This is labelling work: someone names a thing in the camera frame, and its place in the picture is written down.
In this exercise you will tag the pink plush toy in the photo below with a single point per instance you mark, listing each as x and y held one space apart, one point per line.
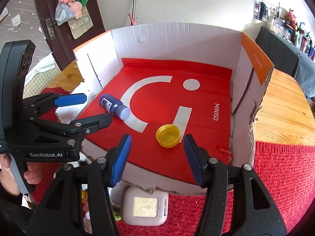
75 6

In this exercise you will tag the orange white cardboard box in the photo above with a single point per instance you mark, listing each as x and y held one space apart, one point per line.
208 81

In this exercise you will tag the brass door handle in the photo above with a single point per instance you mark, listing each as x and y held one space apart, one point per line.
50 29

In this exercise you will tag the grey square compact case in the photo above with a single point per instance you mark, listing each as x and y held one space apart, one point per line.
140 208

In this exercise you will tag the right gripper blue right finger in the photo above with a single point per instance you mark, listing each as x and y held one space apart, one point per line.
197 158

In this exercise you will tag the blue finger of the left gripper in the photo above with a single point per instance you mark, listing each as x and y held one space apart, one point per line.
93 124
72 99

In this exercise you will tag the yellow bottle cap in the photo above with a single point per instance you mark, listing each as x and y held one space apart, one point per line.
168 136

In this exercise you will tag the purple paint bottle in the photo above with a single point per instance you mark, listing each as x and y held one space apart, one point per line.
114 106

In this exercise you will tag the clear plastic bag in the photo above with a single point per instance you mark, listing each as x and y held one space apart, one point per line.
63 13

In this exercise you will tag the dark brown door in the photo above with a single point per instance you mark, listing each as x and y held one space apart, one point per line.
67 24

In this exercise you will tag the orange tipped broom stick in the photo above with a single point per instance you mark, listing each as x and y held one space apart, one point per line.
132 15

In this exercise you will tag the red knitted cloth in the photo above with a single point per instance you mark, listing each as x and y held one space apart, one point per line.
254 210

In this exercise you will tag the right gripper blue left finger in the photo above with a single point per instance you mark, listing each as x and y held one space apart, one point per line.
119 159

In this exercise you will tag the person's left hand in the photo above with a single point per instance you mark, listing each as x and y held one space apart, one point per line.
33 175

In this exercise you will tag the beige hanging pouch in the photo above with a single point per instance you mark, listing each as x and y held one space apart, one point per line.
79 26

